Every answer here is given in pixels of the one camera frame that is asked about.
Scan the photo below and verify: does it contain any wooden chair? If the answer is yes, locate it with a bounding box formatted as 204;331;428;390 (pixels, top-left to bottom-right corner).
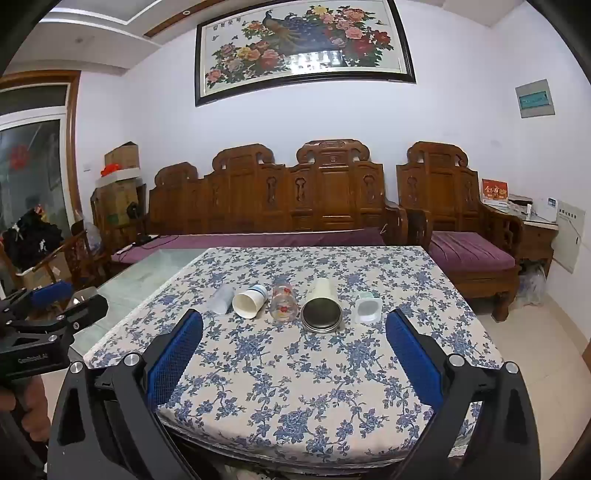
0;225;103;302

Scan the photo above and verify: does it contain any small cardboard box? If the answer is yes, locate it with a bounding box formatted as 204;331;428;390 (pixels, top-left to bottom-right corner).
104;141;140;172

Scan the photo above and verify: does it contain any blue floral tablecloth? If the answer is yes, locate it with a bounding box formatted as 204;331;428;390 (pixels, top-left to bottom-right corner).
85;246;504;468

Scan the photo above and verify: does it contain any wooden door frame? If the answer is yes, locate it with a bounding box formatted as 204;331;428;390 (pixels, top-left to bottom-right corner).
0;71;85;224

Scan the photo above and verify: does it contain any large cardboard box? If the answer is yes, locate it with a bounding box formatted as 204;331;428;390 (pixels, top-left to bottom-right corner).
94;177;145;228

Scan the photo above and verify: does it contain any person's left hand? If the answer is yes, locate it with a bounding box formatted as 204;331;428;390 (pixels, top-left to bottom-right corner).
0;375;51;445

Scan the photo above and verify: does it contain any square purple seat cushion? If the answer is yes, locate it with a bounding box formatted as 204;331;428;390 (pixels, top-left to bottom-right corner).
429;231;516;274

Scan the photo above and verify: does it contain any grey wall fuse box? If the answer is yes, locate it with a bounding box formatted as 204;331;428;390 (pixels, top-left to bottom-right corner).
515;79;555;119

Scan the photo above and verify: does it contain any white wall cabinet panel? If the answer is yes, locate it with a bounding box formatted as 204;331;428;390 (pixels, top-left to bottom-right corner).
551;200;587;274

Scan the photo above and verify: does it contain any carved wooden armchair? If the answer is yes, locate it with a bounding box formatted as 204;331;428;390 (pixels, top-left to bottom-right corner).
396;141;525;323

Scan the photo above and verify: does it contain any white paper cup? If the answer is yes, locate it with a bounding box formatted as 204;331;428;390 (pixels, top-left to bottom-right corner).
232;284;269;319

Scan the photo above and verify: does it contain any black clothes pile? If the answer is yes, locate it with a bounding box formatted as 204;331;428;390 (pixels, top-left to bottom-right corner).
2;209;65;274

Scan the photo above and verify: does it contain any cream tumbler cup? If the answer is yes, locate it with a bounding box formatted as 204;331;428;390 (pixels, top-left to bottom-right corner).
300;277;346;334

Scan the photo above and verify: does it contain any carved wooden sofa bench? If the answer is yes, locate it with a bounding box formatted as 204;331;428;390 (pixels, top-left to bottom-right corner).
145;138;410;247

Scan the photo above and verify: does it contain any red desk calendar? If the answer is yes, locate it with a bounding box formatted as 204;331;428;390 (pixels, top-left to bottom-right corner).
481;178;509;204

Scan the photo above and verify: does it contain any long purple seat cushion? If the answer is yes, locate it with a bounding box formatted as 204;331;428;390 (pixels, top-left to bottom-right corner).
111;226;387;265

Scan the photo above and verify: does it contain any framed peacock flower painting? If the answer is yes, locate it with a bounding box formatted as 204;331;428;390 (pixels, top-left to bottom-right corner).
194;0;417;108

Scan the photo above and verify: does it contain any clear plastic bag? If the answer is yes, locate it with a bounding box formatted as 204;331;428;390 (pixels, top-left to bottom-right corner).
514;262;548;309

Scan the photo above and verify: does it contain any white square cup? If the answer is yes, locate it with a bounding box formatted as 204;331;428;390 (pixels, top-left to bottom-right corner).
354;291;382;324

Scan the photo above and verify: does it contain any red paper window decoration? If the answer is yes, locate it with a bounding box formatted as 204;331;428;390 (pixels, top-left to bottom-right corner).
8;143;31;172

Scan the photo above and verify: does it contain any printed glass cup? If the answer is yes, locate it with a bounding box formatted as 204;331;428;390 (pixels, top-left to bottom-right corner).
270;275;299;326

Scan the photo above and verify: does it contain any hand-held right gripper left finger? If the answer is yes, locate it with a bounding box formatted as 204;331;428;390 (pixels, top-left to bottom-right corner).
46;308;204;480

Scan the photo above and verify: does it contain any clear plastic cup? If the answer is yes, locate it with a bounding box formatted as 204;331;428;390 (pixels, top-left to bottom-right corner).
210;284;238;316

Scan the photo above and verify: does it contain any wooden side table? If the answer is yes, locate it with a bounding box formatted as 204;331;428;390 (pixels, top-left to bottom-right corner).
484;203;560;278

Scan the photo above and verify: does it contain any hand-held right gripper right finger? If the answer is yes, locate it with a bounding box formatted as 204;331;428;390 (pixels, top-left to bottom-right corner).
385;308;542;480

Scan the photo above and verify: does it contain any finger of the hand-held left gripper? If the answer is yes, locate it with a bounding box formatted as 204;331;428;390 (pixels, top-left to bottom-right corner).
28;286;110;334
0;281;75;325

